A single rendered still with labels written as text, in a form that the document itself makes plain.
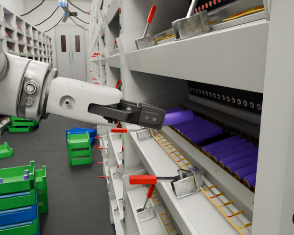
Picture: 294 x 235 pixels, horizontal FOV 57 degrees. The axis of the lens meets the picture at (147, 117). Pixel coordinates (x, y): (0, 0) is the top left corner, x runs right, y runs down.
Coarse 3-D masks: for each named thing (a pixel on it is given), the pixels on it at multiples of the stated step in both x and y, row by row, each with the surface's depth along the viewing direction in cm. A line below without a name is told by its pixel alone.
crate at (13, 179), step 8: (8, 168) 145; (16, 168) 147; (24, 168) 148; (32, 168) 148; (0, 176) 145; (8, 176) 146; (16, 176) 147; (32, 176) 131; (0, 184) 127; (8, 184) 128; (16, 184) 129; (24, 184) 131; (32, 184) 132; (0, 192) 128; (8, 192) 129
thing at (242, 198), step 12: (168, 132) 54; (168, 144) 52; (180, 144) 47; (192, 156) 41; (204, 156) 40; (204, 168) 36; (216, 168) 36; (216, 180) 33; (228, 180) 32; (204, 192) 34; (228, 192) 31; (240, 192) 29; (216, 204) 31; (228, 204) 30; (240, 204) 28; (252, 204) 27; (228, 216) 28; (252, 216) 26; (240, 228) 26
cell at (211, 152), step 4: (236, 140) 43; (240, 140) 43; (244, 140) 43; (228, 144) 43; (232, 144) 42; (236, 144) 42; (240, 144) 42; (216, 148) 42; (220, 148) 42; (224, 148) 42; (228, 148) 42; (208, 152) 42; (212, 152) 42; (216, 152) 42
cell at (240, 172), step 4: (252, 164) 35; (256, 164) 35; (240, 168) 35; (244, 168) 34; (248, 168) 34; (252, 168) 34; (256, 168) 34; (236, 172) 34; (240, 172) 34; (244, 172) 34; (248, 172) 34; (252, 172) 34; (240, 176) 34; (244, 176) 34
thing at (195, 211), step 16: (176, 96) 79; (192, 96) 73; (240, 112) 50; (128, 128) 74; (144, 144) 59; (144, 160) 55; (160, 160) 48; (176, 160) 47; (160, 176) 43; (160, 192) 45; (208, 192) 35; (176, 208) 34; (192, 208) 33; (208, 208) 32; (224, 208) 31; (192, 224) 30; (208, 224) 29; (224, 224) 29; (240, 224) 28
